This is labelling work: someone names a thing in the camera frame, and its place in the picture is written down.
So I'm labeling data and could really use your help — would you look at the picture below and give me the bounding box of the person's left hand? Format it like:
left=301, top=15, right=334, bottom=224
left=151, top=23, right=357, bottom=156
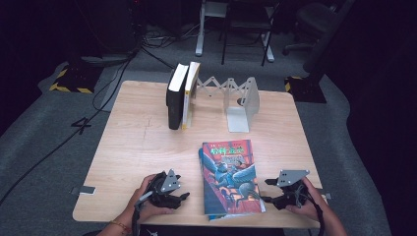
left=125, top=173, right=175, bottom=224

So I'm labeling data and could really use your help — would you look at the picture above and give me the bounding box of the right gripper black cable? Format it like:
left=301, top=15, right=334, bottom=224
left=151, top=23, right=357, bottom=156
left=307, top=191, right=327, bottom=236

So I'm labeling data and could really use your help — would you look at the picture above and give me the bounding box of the yellow book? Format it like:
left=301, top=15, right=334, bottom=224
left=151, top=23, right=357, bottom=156
left=180, top=60, right=202, bottom=131

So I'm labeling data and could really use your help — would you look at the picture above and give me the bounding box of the dark office chair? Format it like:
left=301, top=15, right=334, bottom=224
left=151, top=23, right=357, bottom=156
left=281, top=2, right=339, bottom=57

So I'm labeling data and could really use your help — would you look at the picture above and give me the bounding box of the tangle of floor cables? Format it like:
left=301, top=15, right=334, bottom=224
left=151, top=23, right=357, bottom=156
left=142, top=22, right=199, bottom=51

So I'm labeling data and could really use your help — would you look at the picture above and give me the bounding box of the dark slanted stand pole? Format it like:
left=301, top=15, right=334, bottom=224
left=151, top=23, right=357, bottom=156
left=301, top=0, right=358, bottom=84

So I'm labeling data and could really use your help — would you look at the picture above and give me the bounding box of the white desk frame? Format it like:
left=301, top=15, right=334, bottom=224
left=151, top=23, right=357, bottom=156
left=194, top=0, right=276, bottom=64

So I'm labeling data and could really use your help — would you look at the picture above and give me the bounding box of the red illustrated book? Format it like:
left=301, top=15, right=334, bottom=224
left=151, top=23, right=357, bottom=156
left=198, top=139, right=267, bottom=216

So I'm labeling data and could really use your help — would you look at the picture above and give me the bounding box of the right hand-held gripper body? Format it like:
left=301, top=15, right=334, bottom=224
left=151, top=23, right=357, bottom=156
left=274, top=169, right=317, bottom=211

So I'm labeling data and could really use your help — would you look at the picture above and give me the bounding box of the black hardcover book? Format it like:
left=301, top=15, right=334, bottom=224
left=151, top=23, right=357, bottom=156
left=164, top=62, right=191, bottom=131

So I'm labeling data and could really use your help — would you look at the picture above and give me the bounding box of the person's right hand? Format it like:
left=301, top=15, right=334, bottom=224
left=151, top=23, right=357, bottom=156
left=284, top=176, right=329, bottom=223

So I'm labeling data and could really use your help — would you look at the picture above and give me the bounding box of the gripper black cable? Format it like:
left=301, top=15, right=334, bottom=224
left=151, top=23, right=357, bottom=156
left=307, top=191, right=327, bottom=236
left=131, top=191, right=154, bottom=236

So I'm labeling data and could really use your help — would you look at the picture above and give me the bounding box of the black floor cable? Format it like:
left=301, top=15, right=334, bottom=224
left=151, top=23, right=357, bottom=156
left=140, top=45, right=178, bottom=72
left=91, top=58, right=133, bottom=113
left=0, top=48, right=141, bottom=206

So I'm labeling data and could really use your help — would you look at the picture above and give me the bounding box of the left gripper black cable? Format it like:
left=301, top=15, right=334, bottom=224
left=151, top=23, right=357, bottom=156
left=131, top=191, right=154, bottom=236

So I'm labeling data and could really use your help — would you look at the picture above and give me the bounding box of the orange wrist bracelet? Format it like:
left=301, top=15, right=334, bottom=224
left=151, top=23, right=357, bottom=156
left=109, top=220, right=133, bottom=234

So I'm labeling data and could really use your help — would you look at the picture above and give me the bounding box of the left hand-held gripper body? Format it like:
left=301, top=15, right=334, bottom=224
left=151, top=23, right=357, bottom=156
left=144, top=168, right=182, bottom=209

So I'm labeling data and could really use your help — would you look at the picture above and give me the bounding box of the white expandable book rack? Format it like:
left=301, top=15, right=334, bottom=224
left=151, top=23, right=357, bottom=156
left=190, top=75, right=262, bottom=134

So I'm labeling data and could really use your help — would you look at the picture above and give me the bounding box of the black folding chair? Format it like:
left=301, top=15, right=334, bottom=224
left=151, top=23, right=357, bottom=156
left=220, top=0, right=280, bottom=67

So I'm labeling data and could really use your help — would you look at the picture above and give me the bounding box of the blue book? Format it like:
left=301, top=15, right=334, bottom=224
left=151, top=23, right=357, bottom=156
left=198, top=147, right=267, bottom=222

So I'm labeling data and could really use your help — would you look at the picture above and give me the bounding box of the grey stand base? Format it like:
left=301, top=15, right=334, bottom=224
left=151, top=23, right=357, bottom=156
left=80, top=53, right=133, bottom=67

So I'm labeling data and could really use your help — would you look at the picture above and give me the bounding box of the grey tape strip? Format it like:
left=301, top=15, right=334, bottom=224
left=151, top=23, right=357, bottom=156
left=316, top=188, right=333, bottom=201
left=70, top=185, right=97, bottom=197

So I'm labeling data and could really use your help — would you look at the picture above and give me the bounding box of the dark equipment cabinet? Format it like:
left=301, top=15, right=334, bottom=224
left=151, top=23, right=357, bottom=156
left=74, top=0, right=146, bottom=57

